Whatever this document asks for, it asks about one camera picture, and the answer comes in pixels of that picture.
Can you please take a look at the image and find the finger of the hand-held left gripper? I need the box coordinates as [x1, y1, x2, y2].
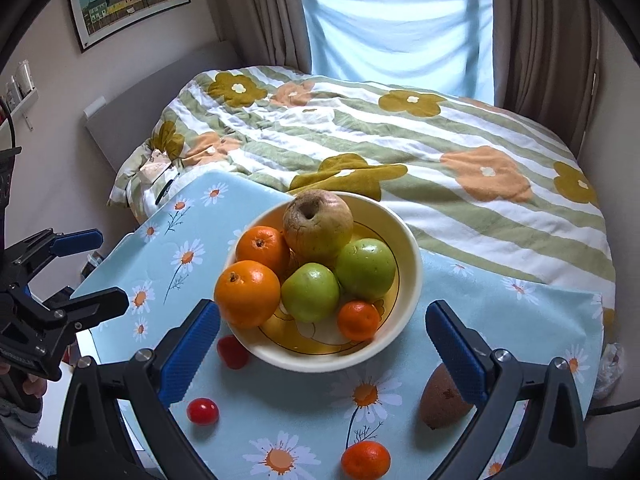
[30, 287, 130, 330]
[5, 229, 103, 281]

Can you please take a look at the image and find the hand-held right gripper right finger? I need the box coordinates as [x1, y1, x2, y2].
[424, 300, 588, 480]

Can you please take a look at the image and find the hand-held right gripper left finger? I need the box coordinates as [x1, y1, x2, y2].
[56, 299, 221, 480]

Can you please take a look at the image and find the large orange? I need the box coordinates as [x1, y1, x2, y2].
[214, 260, 282, 329]

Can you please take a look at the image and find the small mandarin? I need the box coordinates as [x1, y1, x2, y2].
[337, 300, 381, 342]
[341, 440, 392, 480]

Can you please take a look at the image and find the medium orange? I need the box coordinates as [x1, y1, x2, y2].
[235, 226, 292, 276]

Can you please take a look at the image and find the green apple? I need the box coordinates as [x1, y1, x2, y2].
[280, 262, 342, 324]
[334, 238, 398, 303]

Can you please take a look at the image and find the cream bowl with bear print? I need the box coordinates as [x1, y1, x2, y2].
[222, 191, 422, 373]

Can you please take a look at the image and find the wrinkled yellow apple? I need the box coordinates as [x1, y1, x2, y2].
[283, 190, 354, 261]

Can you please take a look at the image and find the person's left forearm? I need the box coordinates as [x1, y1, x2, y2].
[0, 395, 43, 433]

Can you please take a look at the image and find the person's left hand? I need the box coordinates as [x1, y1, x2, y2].
[22, 376, 49, 400]

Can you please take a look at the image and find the red cherry tomato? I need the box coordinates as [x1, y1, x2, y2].
[186, 397, 220, 427]
[216, 336, 251, 370]

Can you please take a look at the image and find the brown kiwi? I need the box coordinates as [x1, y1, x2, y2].
[419, 362, 476, 430]

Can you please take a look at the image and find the floral pillow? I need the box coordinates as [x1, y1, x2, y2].
[107, 137, 186, 221]

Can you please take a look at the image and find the blue daisy tablecloth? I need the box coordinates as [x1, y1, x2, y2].
[70, 170, 606, 480]

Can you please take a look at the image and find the small pale packet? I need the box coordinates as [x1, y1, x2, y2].
[140, 160, 171, 183]

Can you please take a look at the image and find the floral striped blanket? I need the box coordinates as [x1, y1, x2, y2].
[107, 65, 617, 346]

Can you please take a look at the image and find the clear plastic bag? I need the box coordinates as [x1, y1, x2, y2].
[592, 342, 626, 401]

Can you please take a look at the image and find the grey headboard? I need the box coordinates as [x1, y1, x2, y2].
[82, 40, 241, 171]

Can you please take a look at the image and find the brown curtain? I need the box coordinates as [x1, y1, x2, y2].
[192, 0, 321, 78]
[492, 0, 601, 158]

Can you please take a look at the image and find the light blue window cloth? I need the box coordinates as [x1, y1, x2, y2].
[298, 0, 496, 106]

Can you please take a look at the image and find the white wall shelf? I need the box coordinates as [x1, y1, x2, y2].
[4, 60, 41, 131]

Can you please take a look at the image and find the black cable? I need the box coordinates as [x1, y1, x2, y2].
[587, 399, 628, 417]

